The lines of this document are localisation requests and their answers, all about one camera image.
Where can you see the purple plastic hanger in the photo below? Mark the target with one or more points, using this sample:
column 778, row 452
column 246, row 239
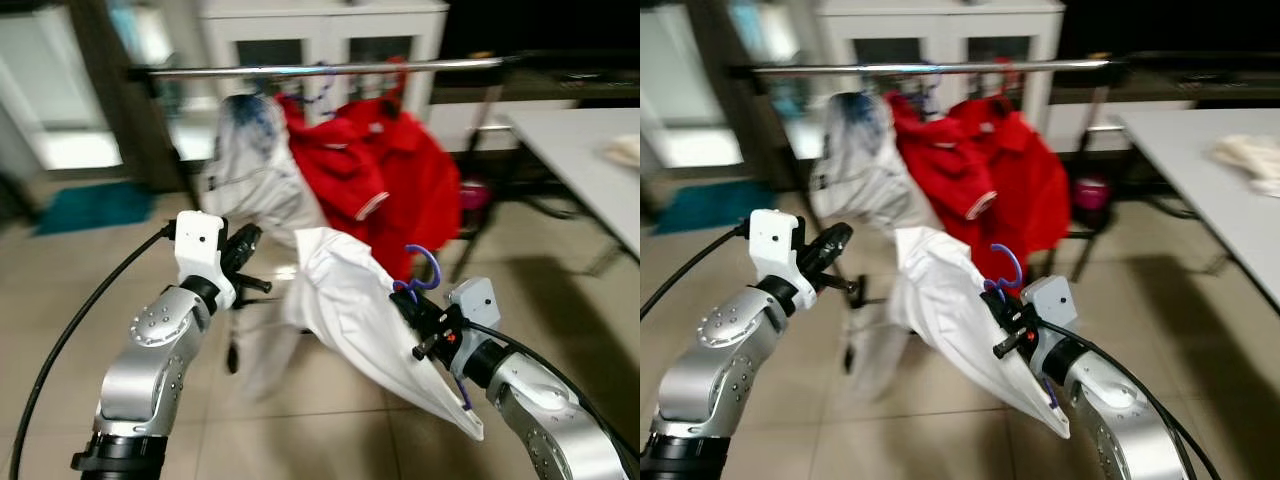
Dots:
column 1020, row 268
column 930, row 95
column 322, row 95
column 438, row 268

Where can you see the white long sleeve garment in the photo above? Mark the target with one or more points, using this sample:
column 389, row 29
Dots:
column 350, row 290
column 950, row 290

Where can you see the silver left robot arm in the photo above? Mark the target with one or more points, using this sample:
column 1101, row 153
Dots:
column 720, row 370
column 150, row 370

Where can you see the blue plastic hanger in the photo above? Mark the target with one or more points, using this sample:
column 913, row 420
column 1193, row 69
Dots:
column 262, row 115
column 872, row 112

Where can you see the red plastic hanger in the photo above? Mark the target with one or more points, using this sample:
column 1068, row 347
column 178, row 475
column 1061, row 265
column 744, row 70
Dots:
column 398, row 85
column 1008, row 82

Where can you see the white jacket dark stitching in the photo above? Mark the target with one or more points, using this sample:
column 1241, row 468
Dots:
column 250, row 170
column 860, row 175

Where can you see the magenta object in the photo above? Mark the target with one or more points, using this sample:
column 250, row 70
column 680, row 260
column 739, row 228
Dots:
column 1090, row 193
column 475, row 195

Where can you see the teal floor mat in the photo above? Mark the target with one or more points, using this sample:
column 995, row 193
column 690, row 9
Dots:
column 95, row 208
column 715, row 208

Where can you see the red shirt striped cuff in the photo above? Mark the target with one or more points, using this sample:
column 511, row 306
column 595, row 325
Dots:
column 945, row 165
column 335, row 165

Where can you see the plain red shirt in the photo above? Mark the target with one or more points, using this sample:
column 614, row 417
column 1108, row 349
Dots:
column 1035, row 180
column 425, row 180

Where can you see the white glass door cabinet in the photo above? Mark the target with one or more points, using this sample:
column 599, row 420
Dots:
column 225, row 50
column 840, row 50

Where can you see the chrome clothes rack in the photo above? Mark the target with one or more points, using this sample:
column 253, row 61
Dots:
column 330, row 68
column 930, row 68

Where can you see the grey table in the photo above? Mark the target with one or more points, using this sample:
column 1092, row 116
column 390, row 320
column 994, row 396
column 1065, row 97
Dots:
column 1180, row 160
column 570, row 150

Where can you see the cream garment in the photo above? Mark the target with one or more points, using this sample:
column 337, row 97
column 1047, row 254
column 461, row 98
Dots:
column 625, row 150
column 1250, row 160

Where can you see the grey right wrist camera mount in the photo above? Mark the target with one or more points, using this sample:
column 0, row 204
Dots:
column 478, row 300
column 1052, row 300

